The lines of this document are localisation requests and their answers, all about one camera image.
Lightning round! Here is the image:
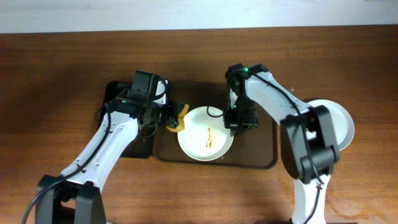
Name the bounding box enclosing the black water basin tray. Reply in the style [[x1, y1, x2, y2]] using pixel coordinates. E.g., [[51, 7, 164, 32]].
[[98, 79, 171, 159]]

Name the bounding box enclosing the pale green plate with ketchup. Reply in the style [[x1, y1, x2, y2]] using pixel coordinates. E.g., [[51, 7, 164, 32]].
[[308, 100, 355, 151]]

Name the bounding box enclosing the white plate with ketchup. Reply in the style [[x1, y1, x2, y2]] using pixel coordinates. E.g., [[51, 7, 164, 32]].
[[177, 106, 234, 161]]

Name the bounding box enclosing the brown serving tray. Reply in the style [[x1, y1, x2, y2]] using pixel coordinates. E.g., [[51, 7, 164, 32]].
[[152, 81, 278, 169]]

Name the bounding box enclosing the orange green scrub sponge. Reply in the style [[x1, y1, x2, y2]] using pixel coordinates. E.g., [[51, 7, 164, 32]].
[[166, 101, 189, 133]]

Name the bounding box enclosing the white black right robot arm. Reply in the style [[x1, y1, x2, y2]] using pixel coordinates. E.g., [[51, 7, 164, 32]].
[[223, 63, 340, 223]]

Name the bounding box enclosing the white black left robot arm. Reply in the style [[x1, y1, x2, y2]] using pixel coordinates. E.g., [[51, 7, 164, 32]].
[[25, 96, 189, 223]]

